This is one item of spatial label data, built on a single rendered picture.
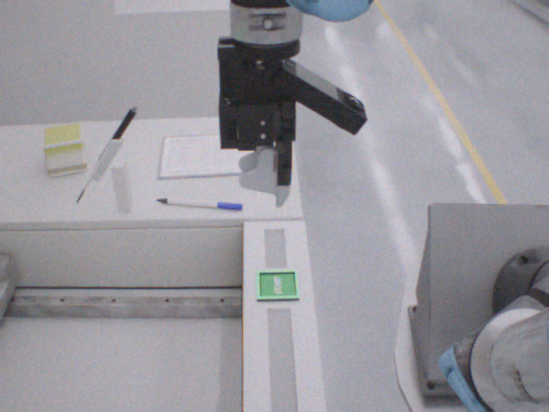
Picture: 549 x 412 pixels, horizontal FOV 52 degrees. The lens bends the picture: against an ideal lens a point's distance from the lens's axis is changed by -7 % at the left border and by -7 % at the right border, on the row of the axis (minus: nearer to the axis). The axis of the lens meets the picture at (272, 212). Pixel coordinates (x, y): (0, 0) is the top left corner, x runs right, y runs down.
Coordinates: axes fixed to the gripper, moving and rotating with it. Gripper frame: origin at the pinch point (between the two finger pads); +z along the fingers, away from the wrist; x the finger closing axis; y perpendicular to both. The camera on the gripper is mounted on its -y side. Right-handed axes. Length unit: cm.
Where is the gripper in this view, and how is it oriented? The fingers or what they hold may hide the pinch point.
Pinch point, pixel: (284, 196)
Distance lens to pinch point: 73.0
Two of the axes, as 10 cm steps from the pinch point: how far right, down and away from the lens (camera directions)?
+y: -10.0, 0.2, -0.3
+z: 0.0, 8.1, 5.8
